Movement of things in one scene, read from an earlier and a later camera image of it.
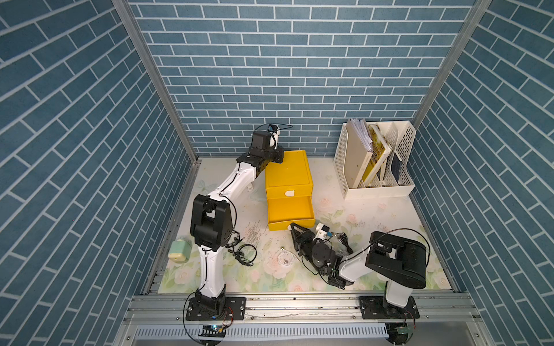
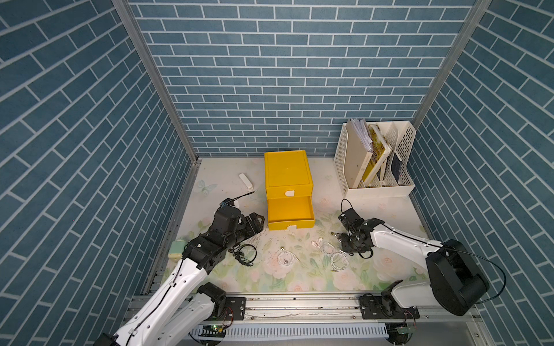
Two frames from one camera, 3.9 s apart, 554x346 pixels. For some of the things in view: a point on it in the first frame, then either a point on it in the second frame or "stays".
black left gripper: x=278 y=155 -> x=257 y=226
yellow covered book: x=378 y=154 stays
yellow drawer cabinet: x=289 y=190 stays
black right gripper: x=303 y=240 -> x=345 y=247
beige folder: x=358 y=155 stays
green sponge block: x=179 y=251 stays
